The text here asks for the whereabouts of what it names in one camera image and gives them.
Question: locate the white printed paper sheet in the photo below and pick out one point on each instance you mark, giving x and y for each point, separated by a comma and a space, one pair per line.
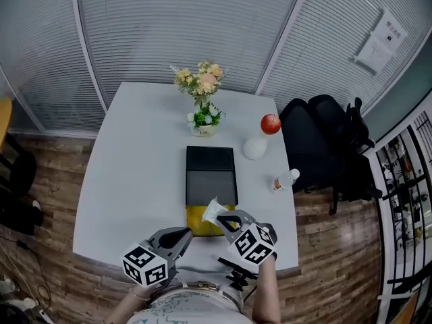
374, 56

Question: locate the white paper sign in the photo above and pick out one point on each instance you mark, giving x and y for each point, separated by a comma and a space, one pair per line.
391, 29

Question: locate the black office chair with headrest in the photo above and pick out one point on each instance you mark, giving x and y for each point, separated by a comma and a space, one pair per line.
329, 113

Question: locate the round wooden table black base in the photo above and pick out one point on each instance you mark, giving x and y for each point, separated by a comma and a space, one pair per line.
23, 174

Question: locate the red apple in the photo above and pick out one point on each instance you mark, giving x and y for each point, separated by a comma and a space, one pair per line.
270, 124

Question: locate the person's left forearm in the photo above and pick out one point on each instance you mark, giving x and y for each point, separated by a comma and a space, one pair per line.
130, 307

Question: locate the person's right forearm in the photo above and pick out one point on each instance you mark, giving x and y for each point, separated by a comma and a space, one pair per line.
266, 292

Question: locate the small potted green plant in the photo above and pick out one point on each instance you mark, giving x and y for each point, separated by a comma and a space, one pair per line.
206, 120

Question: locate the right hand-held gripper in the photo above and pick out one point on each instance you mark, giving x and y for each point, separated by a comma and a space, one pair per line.
253, 245

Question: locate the white shelf black grid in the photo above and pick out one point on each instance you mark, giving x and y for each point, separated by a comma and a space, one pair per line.
383, 221

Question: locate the small white packet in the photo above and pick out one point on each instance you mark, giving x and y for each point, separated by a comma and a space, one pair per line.
214, 209

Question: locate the orange chair white frame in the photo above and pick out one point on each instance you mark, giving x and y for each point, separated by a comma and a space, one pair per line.
410, 310

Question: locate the black waist-mounted device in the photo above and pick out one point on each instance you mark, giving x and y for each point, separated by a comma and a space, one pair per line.
238, 273

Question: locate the white round vase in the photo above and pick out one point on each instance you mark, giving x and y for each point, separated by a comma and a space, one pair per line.
255, 149

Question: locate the person's white printed shirt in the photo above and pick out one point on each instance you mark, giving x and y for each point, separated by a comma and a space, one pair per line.
192, 305

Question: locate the black mesh office chair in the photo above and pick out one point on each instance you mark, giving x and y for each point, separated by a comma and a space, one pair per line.
300, 147

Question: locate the peach flower bouquet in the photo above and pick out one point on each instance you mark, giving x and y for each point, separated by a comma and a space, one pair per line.
202, 81

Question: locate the black box yellow drawer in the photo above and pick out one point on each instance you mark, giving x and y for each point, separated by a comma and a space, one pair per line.
209, 181

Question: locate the clear bottle red label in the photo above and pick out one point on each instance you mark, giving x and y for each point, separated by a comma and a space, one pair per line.
283, 181

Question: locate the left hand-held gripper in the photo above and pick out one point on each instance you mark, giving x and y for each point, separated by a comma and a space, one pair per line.
145, 265

